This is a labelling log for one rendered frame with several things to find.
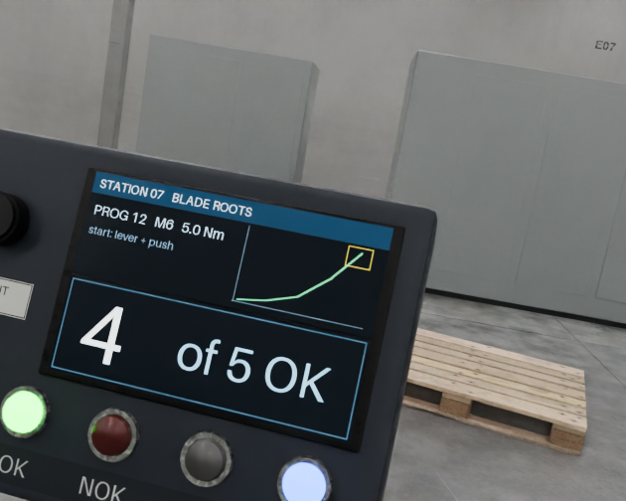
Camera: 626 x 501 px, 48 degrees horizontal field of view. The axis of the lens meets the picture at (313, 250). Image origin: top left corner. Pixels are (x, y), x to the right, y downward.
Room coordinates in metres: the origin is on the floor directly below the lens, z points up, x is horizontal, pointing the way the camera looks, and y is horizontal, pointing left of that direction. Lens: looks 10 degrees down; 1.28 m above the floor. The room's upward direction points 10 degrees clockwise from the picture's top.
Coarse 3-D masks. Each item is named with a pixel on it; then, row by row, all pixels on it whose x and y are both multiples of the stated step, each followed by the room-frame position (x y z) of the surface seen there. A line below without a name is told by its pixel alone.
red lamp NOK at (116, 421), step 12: (120, 408) 0.34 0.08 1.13; (96, 420) 0.33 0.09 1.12; (108, 420) 0.33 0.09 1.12; (120, 420) 0.33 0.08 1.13; (132, 420) 0.33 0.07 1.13; (96, 432) 0.33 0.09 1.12; (108, 432) 0.33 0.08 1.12; (120, 432) 0.33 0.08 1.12; (132, 432) 0.33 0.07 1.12; (96, 444) 0.33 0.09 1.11; (108, 444) 0.32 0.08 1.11; (120, 444) 0.33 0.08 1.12; (132, 444) 0.33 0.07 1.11; (108, 456) 0.33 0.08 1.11; (120, 456) 0.33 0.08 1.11
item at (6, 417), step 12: (12, 396) 0.34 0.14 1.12; (24, 396) 0.34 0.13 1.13; (36, 396) 0.34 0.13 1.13; (0, 408) 0.34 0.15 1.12; (12, 408) 0.34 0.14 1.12; (24, 408) 0.33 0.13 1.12; (36, 408) 0.34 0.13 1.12; (48, 408) 0.34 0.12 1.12; (12, 420) 0.33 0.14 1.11; (24, 420) 0.33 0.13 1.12; (36, 420) 0.34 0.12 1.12; (48, 420) 0.34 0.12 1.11; (12, 432) 0.34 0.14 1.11; (24, 432) 0.34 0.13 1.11; (36, 432) 0.34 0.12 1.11
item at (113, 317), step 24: (72, 288) 0.36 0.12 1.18; (96, 288) 0.35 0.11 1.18; (120, 288) 0.35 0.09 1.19; (72, 312) 0.35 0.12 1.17; (96, 312) 0.35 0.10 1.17; (120, 312) 0.35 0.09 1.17; (144, 312) 0.35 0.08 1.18; (72, 336) 0.35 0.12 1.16; (96, 336) 0.35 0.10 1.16; (120, 336) 0.35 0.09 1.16; (144, 336) 0.34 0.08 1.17; (72, 360) 0.35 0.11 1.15; (96, 360) 0.34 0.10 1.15; (120, 360) 0.34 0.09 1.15; (120, 384) 0.34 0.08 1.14
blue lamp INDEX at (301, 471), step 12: (300, 456) 0.32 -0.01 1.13; (288, 468) 0.32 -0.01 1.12; (300, 468) 0.31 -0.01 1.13; (312, 468) 0.31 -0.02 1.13; (324, 468) 0.31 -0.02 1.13; (288, 480) 0.31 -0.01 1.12; (300, 480) 0.31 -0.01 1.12; (312, 480) 0.31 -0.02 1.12; (324, 480) 0.31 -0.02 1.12; (288, 492) 0.31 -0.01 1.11; (300, 492) 0.31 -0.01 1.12; (312, 492) 0.31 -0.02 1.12; (324, 492) 0.31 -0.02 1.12
